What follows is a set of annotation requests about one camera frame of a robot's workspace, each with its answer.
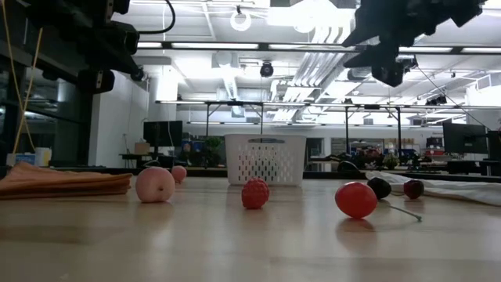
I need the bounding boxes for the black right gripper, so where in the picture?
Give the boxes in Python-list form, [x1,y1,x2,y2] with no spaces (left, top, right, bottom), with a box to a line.
[342,0,451,88]

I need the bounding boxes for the black toy cherry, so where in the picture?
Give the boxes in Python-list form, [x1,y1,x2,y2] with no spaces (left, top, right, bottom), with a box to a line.
[366,176,392,200]

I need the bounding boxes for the dark red toy cherry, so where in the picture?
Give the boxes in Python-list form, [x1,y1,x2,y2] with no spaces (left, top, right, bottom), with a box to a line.
[403,179,425,200]

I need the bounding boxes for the pink toy peach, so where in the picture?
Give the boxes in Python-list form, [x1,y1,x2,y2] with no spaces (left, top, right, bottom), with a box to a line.
[171,164,188,184]
[135,166,176,204]

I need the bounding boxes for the black computer monitor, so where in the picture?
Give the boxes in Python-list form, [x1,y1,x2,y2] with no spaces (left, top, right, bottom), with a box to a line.
[142,120,183,148]
[442,122,488,154]

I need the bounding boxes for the white perforated plastic basket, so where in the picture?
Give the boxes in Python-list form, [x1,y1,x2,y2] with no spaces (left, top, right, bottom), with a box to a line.
[224,133,308,187]

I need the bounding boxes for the white folded cloth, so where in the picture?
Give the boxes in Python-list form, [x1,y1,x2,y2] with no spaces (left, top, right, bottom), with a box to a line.
[366,170,501,208]

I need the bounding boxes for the large green office plant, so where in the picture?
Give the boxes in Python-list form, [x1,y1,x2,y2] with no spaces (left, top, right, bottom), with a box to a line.
[203,136,225,168]

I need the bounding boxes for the red toy raspberry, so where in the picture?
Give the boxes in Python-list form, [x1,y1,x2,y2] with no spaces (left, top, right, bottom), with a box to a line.
[241,178,270,210]

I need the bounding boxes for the orange folded cloth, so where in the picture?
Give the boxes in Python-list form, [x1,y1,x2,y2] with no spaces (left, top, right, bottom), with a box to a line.
[0,161,133,201]

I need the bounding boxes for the white plastic bucket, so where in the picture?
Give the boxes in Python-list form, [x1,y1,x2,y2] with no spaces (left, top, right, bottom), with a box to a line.
[34,147,52,168]

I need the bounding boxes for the blue white cardboard box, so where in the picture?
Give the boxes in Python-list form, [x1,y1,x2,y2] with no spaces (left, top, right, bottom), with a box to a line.
[6,152,37,168]

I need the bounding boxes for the black aluminium rig frame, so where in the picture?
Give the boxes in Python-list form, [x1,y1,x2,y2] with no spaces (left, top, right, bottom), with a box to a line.
[50,41,501,183]

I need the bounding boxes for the white coiled cable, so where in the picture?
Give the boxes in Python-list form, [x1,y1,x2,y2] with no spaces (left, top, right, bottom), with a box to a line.
[229,9,253,32]

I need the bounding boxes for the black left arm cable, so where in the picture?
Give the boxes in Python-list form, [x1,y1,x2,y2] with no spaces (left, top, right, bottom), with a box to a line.
[139,0,176,35]

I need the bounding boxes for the yellow cable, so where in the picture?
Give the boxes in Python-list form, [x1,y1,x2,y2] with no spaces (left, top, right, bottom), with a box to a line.
[1,0,44,154]

